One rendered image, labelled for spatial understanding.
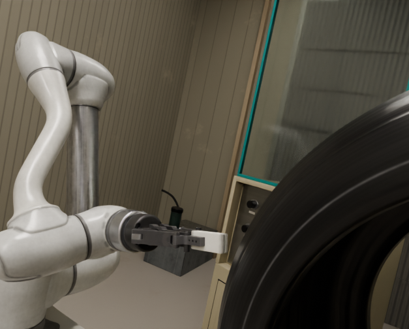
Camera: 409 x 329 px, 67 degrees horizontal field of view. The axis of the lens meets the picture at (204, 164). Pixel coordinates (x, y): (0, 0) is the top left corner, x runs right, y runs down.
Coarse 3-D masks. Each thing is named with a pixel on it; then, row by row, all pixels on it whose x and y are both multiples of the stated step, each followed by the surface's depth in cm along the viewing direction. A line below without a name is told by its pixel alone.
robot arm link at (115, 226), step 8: (112, 216) 66; (120, 216) 64; (128, 216) 63; (112, 224) 64; (120, 224) 62; (112, 232) 63; (120, 232) 62; (112, 240) 64; (120, 240) 62; (120, 248) 63; (128, 248) 63
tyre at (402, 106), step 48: (336, 144) 27; (384, 144) 22; (288, 192) 28; (336, 192) 24; (384, 192) 22; (288, 240) 27; (336, 240) 25; (384, 240) 46; (240, 288) 30; (288, 288) 27; (336, 288) 50
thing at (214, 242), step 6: (192, 234) 52; (198, 234) 51; (204, 234) 50; (210, 234) 49; (216, 234) 48; (222, 234) 48; (210, 240) 49; (216, 240) 48; (222, 240) 47; (192, 246) 52; (198, 246) 51; (204, 246) 50; (210, 246) 49; (216, 246) 48; (222, 246) 47; (216, 252) 48; (222, 252) 47
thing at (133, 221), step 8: (136, 216) 62; (144, 216) 61; (152, 216) 62; (128, 224) 61; (136, 224) 61; (144, 224) 61; (128, 232) 60; (128, 240) 61; (136, 248) 60; (144, 248) 61; (152, 248) 62
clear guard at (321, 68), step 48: (288, 0) 120; (336, 0) 106; (384, 0) 95; (288, 48) 118; (336, 48) 104; (384, 48) 94; (288, 96) 116; (336, 96) 103; (384, 96) 92; (288, 144) 113
